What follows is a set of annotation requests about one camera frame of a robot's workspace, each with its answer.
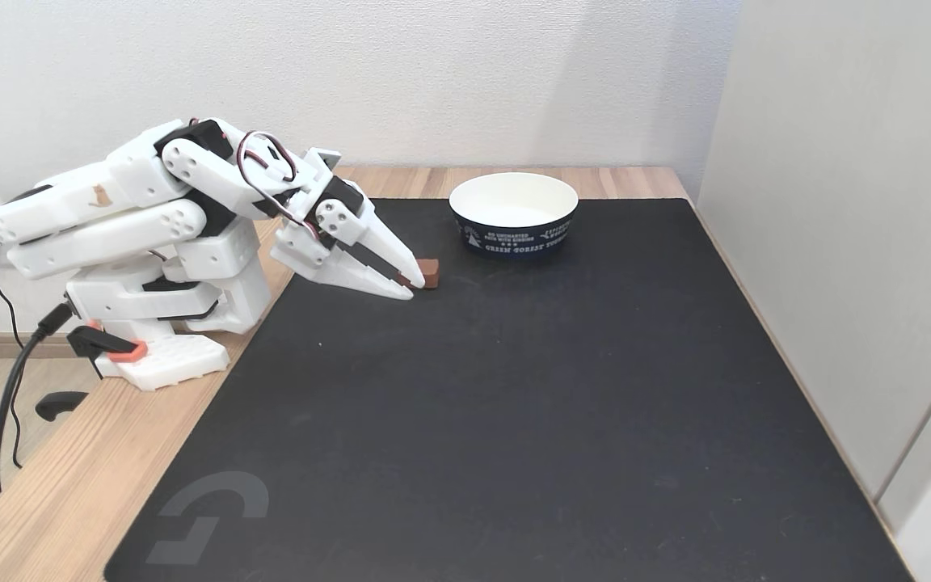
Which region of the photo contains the navy and white paper bowl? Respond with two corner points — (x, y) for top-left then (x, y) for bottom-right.
(449, 172), (579, 258)

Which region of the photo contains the black and orange clamp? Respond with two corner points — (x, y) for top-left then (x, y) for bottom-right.
(35, 322), (150, 423)

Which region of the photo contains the black desk mat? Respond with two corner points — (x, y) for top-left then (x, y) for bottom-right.
(103, 198), (912, 582)

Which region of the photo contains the white cabinet panel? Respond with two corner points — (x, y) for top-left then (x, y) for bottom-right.
(693, 0), (931, 582)

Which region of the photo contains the red and black servo cable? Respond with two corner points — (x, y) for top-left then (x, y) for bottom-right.
(237, 130), (327, 243)

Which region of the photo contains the thin black adapter cable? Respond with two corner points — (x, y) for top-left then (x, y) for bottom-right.
(0, 246), (26, 470)

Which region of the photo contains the thick black cable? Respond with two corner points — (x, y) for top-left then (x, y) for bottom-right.
(0, 302), (75, 499)

